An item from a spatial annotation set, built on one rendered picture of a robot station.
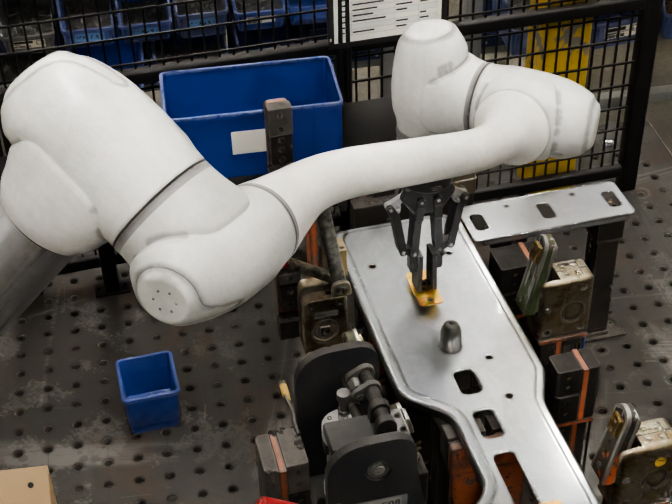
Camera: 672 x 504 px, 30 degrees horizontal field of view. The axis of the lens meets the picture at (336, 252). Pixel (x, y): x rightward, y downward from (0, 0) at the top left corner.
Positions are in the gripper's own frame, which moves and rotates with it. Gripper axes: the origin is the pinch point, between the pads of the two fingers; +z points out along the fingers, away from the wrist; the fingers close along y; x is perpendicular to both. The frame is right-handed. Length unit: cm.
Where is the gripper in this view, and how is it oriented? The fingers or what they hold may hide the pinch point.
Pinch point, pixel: (424, 267)
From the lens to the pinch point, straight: 194.1
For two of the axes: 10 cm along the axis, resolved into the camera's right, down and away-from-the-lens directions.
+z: 0.2, 7.9, 6.2
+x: -2.5, -5.9, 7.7
